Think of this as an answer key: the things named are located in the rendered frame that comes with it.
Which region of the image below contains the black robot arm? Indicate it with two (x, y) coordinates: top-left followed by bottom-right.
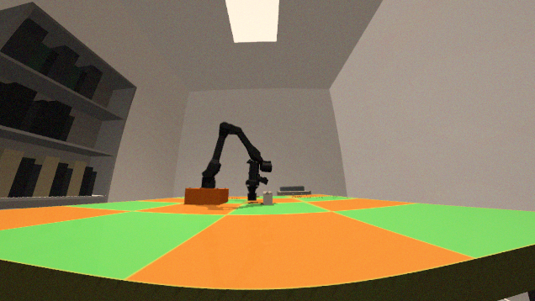
(201, 122), (272, 189)

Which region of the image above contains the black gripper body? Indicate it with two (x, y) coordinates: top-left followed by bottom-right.
(246, 171), (259, 187)

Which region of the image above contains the black two-prong plug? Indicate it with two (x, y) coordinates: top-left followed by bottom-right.
(247, 193), (259, 201)

